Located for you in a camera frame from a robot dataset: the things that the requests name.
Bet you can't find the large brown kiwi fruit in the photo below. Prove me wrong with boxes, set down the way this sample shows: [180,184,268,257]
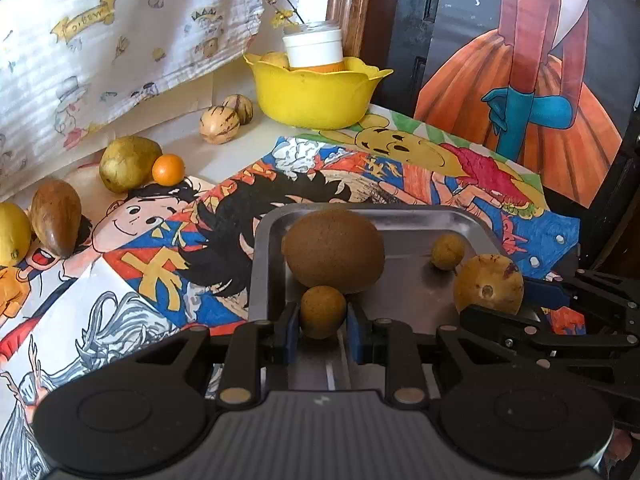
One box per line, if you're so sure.
[281,208,385,294]

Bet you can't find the small brown round fruit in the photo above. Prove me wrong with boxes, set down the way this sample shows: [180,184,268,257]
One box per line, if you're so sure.
[431,233,465,271]

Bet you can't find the yellow-brown spotted fruit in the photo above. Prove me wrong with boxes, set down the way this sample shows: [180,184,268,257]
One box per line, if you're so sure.
[454,254,524,315]

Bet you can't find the metal tray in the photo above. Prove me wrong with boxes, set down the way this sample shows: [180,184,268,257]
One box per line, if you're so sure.
[247,202,509,391]

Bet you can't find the colourful cartoon drawing mat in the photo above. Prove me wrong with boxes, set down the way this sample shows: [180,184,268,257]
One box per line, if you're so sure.
[1,106,579,479]

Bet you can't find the small orange tangerine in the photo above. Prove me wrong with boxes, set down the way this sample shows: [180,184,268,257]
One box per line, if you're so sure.
[152,154,186,186]

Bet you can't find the green-yellow round fruit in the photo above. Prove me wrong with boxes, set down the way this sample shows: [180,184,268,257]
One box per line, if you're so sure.
[99,136,163,194]

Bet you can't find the yellow plastic bowl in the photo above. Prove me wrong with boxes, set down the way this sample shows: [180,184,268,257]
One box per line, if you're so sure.
[244,53,393,130]

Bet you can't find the brown avocado-shaped fruit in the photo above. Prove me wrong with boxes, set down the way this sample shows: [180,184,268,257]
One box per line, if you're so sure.
[30,178,81,258]

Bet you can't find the yellow lemon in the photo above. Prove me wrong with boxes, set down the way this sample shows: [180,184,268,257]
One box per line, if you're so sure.
[0,202,32,266]

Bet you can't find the white and orange cup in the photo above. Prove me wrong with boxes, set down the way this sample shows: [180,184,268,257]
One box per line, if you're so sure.
[283,21,345,73]

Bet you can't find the orange dress figure poster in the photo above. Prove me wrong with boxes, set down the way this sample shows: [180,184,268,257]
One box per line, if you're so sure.
[413,0,622,207]

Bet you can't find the cartoon print white curtain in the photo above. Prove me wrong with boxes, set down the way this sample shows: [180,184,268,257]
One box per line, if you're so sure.
[1,0,266,197]

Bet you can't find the brown wooden window frame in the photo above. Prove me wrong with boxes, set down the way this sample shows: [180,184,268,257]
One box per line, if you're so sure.
[325,0,377,59]

